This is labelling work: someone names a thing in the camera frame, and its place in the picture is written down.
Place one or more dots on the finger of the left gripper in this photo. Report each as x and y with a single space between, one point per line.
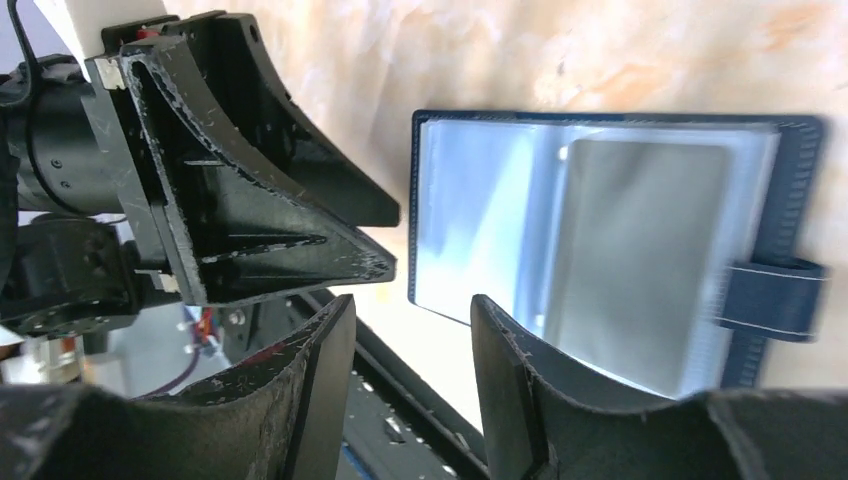
234 63

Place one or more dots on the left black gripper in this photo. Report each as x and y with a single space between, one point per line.
96 182

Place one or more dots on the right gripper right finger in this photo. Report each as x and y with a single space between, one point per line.
547 416

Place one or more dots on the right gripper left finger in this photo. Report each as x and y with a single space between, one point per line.
278 414

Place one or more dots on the dark blue leather card holder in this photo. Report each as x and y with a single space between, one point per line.
647 256

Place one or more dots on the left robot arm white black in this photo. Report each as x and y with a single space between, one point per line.
99 26

